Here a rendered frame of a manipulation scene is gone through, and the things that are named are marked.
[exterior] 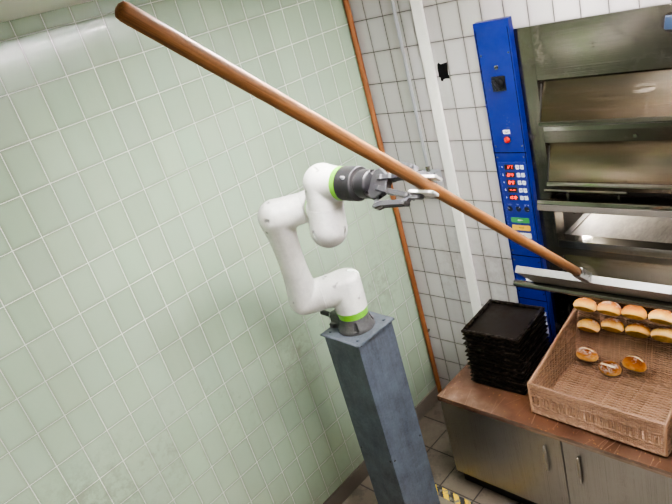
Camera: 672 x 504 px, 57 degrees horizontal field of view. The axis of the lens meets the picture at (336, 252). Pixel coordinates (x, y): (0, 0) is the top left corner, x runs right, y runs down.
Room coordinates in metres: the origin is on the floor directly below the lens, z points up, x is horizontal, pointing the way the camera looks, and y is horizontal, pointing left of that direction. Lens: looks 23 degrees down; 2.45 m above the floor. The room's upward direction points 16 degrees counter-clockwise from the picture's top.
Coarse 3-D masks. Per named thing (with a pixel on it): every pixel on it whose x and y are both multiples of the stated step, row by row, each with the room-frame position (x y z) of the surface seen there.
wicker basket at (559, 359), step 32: (576, 320) 2.35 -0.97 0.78; (640, 320) 2.14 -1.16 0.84; (608, 352) 2.21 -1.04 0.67; (640, 352) 2.11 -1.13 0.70; (544, 384) 2.15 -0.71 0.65; (576, 384) 2.16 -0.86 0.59; (608, 384) 2.10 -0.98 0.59; (640, 384) 2.05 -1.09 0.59; (576, 416) 1.92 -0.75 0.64; (608, 416) 1.81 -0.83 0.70; (640, 416) 1.72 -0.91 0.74; (640, 448) 1.72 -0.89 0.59
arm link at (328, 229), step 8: (312, 216) 1.59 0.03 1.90; (320, 216) 1.57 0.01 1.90; (328, 216) 1.57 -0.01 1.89; (336, 216) 1.57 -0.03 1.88; (344, 216) 1.59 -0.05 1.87; (312, 224) 1.59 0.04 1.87; (320, 224) 1.57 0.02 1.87; (328, 224) 1.56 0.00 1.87; (336, 224) 1.57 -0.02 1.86; (344, 224) 1.58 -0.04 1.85; (312, 232) 1.58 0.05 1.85; (320, 232) 1.56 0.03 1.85; (328, 232) 1.56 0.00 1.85; (336, 232) 1.56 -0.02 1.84; (344, 232) 1.58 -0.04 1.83; (320, 240) 1.57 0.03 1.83; (328, 240) 1.56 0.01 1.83; (336, 240) 1.56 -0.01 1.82
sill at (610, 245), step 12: (564, 240) 2.39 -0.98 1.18; (576, 240) 2.35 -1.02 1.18; (588, 240) 2.32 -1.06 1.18; (600, 240) 2.29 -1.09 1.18; (612, 240) 2.26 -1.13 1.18; (624, 240) 2.24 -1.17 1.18; (636, 240) 2.21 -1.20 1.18; (612, 252) 2.23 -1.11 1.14; (624, 252) 2.19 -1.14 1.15; (636, 252) 2.16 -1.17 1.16; (648, 252) 2.12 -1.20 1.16; (660, 252) 2.09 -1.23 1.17
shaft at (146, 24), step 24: (144, 24) 0.99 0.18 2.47; (168, 48) 1.03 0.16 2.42; (192, 48) 1.03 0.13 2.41; (216, 72) 1.06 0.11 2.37; (240, 72) 1.08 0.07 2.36; (264, 96) 1.10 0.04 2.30; (312, 120) 1.16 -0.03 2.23; (360, 144) 1.23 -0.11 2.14; (384, 168) 1.28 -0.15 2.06; (408, 168) 1.32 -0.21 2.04; (480, 216) 1.47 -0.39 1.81; (528, 240) 1.60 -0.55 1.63
